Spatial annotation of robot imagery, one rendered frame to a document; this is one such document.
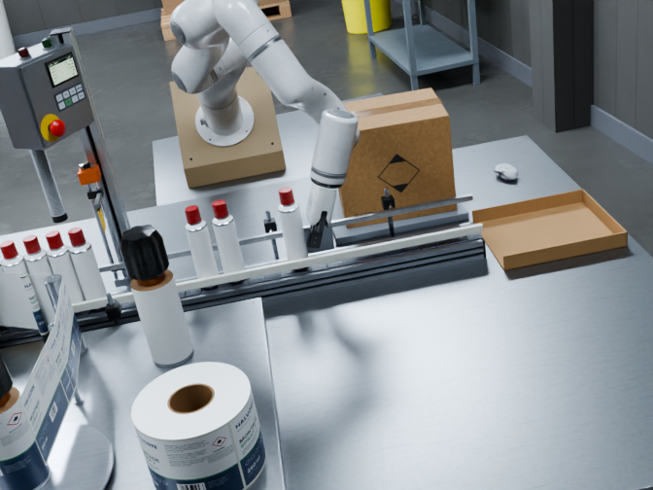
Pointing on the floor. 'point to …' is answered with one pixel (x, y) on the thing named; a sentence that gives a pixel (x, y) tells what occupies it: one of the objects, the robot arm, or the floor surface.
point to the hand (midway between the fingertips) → (314, 239)
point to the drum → (382, 17)
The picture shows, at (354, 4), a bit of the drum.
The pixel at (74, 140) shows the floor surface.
